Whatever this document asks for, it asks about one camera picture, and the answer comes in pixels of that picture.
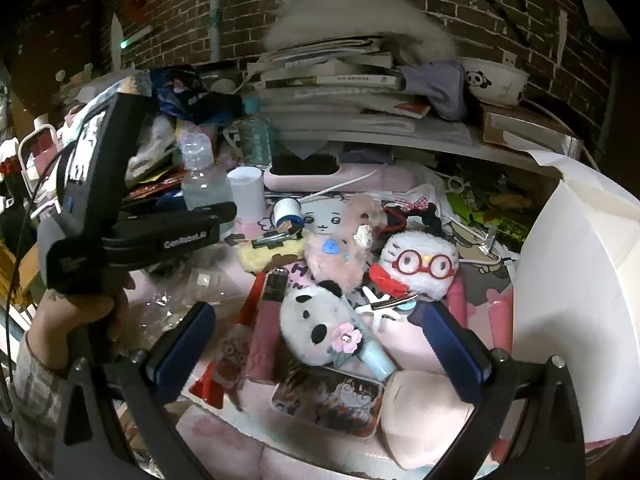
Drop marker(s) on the clear plastic wrapper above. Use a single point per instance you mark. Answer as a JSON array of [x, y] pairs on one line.
[[200, 280]]

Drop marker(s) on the brown cardboard box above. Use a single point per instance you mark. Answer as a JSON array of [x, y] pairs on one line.
[[515, 127]]

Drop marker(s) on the teal label water bottle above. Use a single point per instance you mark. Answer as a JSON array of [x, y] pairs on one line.
[[255, 135]]

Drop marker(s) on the white shelf board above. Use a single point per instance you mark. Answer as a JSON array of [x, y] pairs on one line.
[[400, 142]]

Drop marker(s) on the pink appliance with black panel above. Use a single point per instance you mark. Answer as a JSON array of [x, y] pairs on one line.
[[350, 178]]

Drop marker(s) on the dark blue bag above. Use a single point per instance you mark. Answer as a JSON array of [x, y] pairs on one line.
[[190, 95]]

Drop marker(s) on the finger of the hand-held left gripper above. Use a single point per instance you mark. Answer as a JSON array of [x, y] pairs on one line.
[[150, 251], [200, 216]]

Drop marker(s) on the white plush toy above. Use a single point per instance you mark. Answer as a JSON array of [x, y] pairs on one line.
[[155, 140]]

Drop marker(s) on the white cardboard box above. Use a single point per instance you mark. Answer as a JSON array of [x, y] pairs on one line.
[[575, 285]]

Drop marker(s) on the grey pipe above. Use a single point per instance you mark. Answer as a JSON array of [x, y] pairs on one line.
[[216, 10]]

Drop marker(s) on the pink pouch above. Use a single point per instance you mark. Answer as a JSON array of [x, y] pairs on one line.
[[262, 345]]

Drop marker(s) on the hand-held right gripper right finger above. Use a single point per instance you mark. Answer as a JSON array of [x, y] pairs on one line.
[[455, 357]]

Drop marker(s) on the red book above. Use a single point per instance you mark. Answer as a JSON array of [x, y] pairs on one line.
[[155, 187]]

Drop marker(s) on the white plush with red glasses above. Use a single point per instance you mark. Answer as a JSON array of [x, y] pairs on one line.
[[425, 282]]

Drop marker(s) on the clear water bottle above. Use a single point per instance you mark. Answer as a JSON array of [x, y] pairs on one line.
[[205, 185]]

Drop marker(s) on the pink fluffy plush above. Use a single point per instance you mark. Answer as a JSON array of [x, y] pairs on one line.
[[330, 267]]

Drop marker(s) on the person's left hand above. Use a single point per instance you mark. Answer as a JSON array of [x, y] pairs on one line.
[[55, 325]]

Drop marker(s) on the white hair clip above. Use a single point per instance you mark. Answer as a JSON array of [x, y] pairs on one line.
[[381, 305]]

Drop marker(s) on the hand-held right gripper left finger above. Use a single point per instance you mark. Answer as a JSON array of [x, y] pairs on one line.
[[185, 347]]

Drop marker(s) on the white and blue tape roll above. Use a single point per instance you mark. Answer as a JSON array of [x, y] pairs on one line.
[[287, 210]]

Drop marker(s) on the green packet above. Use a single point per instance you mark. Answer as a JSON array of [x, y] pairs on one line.
[[470, 210]]

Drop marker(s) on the stack of books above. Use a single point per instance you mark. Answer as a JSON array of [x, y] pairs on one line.
[[325, 80]]

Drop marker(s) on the pink printed mat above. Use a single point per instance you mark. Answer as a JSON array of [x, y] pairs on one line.
[[410, 355]]

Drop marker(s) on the purple cloth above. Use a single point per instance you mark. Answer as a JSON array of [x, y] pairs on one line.
[[440, 90]]

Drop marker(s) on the white cylindrical bottle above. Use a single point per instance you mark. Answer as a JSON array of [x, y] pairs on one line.
[[245, 190]]

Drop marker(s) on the white fluffy plush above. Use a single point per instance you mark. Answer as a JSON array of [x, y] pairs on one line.
[[350, 15]]

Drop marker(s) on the white panda print bowl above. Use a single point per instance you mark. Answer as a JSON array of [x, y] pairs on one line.
[[500, 85]]

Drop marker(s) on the pale pink heart-shaped dish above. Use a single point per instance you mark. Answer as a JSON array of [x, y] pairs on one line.
[[420, 425]]

